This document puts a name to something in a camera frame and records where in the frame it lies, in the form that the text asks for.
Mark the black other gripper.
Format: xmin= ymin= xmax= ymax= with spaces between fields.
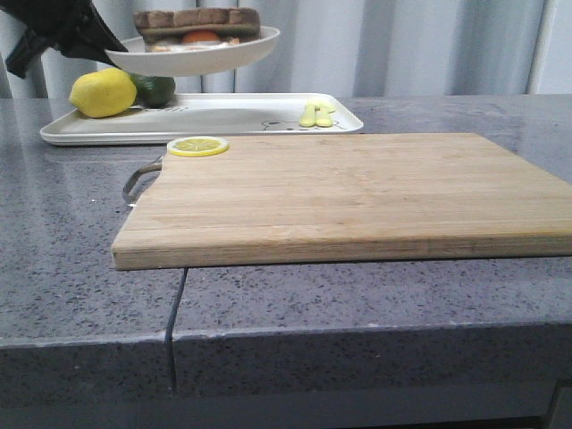
xmin=1 ymin=0 xmax=127 ymax=79

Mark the white round plate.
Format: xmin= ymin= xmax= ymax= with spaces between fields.
xmin=105 ymin=26 xmax=281 ymax=77

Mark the bread slice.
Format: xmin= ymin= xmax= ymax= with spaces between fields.
xmin=139 ymin=26 xmax=261 ymax=44
xmin=133 ymin=7 xmax=261 ymax=32

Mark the white bear tray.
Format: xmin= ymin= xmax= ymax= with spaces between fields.
xmin=40 ymin=93 xmax=363 ymax=146

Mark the yellow lemon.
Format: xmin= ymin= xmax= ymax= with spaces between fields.
xmin=69 ymin=68 xmax=137 ymax=118

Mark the green lime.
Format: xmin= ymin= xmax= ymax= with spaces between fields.
xmin=130 ymin=73 xmax=175 ymax=108

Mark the fried egg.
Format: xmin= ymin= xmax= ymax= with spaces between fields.
xmin=145 ymin=29 xmax=240 ymax=52

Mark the lemon slice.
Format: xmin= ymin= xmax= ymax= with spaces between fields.
xmin=167 ymin=136 xmax=230 ymax=157

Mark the yellow plastic knife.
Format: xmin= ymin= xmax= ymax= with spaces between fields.
xmin=315 ymin=101 xmax=335 ymax=128

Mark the wooden cutting board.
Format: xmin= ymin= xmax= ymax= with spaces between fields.
xmin=111 ymin=133 xmax=571 ymax=270

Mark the grey curtain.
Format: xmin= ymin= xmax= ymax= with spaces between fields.
xmin=0 ymin=0 xmax=551 ymax=100

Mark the metal board handle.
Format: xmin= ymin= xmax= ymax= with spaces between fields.
xmin=122 ymin=156 xmax=164 ymax=207

